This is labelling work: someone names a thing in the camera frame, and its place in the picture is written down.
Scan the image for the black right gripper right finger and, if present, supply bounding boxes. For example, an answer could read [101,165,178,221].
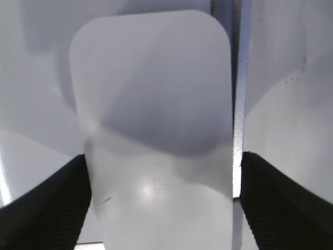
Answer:
[240,152,332,249]

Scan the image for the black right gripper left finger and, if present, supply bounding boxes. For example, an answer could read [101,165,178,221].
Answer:
[1,154,91,249]

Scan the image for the white board eraser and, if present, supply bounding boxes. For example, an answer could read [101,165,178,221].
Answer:
[69,10,233,249]

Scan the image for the white board with grey frame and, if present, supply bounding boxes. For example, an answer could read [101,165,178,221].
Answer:
[1,1,332,249]

